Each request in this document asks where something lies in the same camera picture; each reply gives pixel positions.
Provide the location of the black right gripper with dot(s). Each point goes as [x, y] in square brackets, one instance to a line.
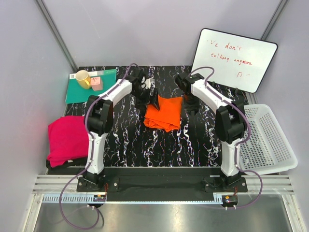
[194, 107]

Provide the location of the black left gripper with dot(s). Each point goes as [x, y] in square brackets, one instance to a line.
[141, 104]

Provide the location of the orange t shirt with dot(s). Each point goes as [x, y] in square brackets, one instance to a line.
[168, 118]

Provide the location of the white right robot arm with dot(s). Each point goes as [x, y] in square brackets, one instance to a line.
[230, 123]

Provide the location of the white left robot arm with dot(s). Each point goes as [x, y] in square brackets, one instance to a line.
[98, 118]

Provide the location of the pink cube box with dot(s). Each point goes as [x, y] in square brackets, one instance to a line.
[96, 83]

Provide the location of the white whiteboard with red writing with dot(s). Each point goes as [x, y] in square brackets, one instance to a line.
[239, 62]

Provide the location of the yellow mug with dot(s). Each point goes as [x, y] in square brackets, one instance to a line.
[83, 79]

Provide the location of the white perforated plastic basket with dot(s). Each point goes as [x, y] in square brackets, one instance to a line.
[268, 150]

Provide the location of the folded magenta t shirt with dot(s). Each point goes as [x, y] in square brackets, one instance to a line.
[68, 140]

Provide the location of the folded black t shirt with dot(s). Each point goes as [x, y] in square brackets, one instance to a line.
[69, 163]

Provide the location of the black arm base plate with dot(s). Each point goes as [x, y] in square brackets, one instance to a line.
[160, 185]

